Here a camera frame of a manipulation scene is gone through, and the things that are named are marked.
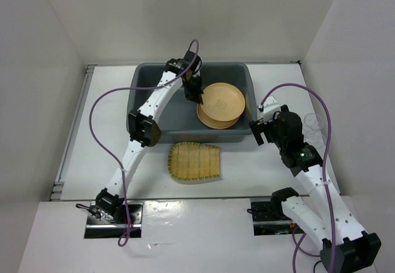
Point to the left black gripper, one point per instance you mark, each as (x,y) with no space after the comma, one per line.
(195,96)

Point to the grey plastic bin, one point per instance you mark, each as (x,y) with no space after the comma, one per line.
(179,121)

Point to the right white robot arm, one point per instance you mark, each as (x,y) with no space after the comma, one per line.
(344,244)

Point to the tan plate with bear print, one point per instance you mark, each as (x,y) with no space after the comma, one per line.
(223,102)

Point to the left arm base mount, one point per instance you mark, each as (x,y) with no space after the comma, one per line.
(100,225)

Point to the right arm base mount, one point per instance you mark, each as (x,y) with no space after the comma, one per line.
(268,219)

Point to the aluminium frame rail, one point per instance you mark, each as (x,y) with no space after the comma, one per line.
(58,185)

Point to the clear plastic cup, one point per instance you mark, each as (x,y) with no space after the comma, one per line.
(314,121)
(315,138)

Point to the woven bamboo tray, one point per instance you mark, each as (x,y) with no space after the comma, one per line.
(194,162)

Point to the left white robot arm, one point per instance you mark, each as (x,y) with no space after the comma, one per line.
(144,131)

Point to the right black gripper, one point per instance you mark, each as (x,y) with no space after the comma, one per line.
(258,126)

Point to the tan plate with square print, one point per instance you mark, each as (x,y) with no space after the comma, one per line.
(212,123)

